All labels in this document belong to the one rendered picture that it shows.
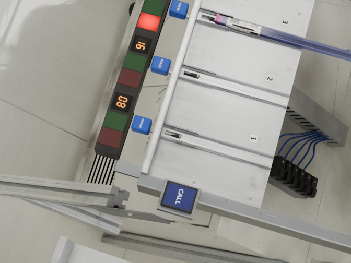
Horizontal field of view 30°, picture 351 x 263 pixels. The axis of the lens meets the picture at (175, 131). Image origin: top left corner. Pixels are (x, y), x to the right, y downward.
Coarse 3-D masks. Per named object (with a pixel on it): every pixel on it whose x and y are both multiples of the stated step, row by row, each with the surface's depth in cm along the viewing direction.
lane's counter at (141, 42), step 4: (136, 36) 114; (140, 36) 114; (136, 40) 114; (140, 40) 114; (144, 40) 114; (148, 40) 114; (132, 44) 114; (136, 44) 114; (140, 44) 114; (144, 44) 114; (148, 44) 114; (132, 48) 114; (136, 48) 114; (140, 48) 114; (144, 48) 114; (148, 48) 114; (140, 52) 114; (144, 52) 114
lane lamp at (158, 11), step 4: (148, 0) 116; (152, 0) 116; (156, 0) 116; (144, 4) 116; (148, 4) 116; (152, 4) 116; (156, 4) 116; (160, 4) 116; (164, 4) 116; (144, 8) 116; (148, 8) 116; (152, 8) 116; (156, 8) 116; (160, 8) 116; (148, 12) 116; (152, 12) 116; (156, 12) 116; (160, 12) 116; (160, 16) 115
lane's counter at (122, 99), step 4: (116, 92) 111; (116, 96) 111; (120, 96) 111; (124, 96) 111; (128, 96) 111; (116, 100) 111; (120, 100) 111; (124, 100) 111; (128, 100) 111; (132, 100) 111; (112, 104) 111; (116, 104) 111; (120, 104) 111; (124, 104) 111; (128, 104) 111; (116, 108) 111; (120, 108) 111; (124, 108) 111; (128, 108) 111
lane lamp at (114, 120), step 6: (108, 114) 110; (114, 114) 110; (120, 114) 110; (108, 120) 110; (114, 120) 110; (120, 120) 110; (126, 120) 110; (108, 126) 110; (114, 126) 110; (120, 126) 110
